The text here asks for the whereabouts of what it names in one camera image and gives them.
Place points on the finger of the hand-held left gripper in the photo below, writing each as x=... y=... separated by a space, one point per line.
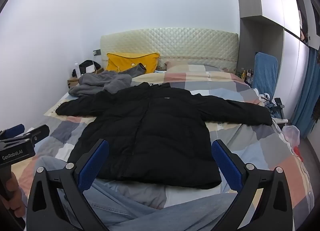
x=40 y=131
x=15 y=129

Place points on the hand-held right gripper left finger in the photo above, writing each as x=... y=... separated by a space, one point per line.
x=93 y=164

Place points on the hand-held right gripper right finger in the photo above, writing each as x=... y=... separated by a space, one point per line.
x=226 y=164

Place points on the black puffer jacket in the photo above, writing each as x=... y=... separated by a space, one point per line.
x=155 y=133

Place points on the person's left hand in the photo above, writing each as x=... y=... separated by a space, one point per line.
x=17 y=196

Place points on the person's light blue jeans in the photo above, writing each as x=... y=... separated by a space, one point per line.
x=120 y=203

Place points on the wooden nightstand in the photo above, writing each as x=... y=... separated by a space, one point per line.
x=72 y=81

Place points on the white bottle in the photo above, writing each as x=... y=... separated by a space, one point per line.
x=77 y=70

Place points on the clear plastic bag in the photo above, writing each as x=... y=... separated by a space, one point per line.
x=291 y=133

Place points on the grey fleece garment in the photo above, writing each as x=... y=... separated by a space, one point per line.
x=100 y=82

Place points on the small white box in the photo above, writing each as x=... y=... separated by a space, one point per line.
x=90 y=69

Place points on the black tripod stand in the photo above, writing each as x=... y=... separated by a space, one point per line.
x=279 y=104

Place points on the checkered pastel duvet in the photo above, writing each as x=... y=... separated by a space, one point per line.
x=225 y=83

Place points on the black bag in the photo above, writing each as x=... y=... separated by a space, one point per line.
x=86 y=63

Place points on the row of small bottles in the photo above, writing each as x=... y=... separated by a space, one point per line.
x=246 y=74

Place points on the blue towel over chair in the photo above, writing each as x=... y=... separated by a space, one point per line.
x=265 y=73

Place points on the yellow pillow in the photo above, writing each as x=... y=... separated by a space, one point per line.
x=125 y=61

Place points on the blue curtain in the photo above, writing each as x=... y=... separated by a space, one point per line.
x=306 y=91

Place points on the floral pillow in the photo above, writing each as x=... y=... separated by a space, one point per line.
x=168 y=65

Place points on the cream quilted headboard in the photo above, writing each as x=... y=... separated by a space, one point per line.
x=187 y=43

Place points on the dark wall socket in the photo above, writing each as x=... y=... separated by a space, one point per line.
x=96 y=52

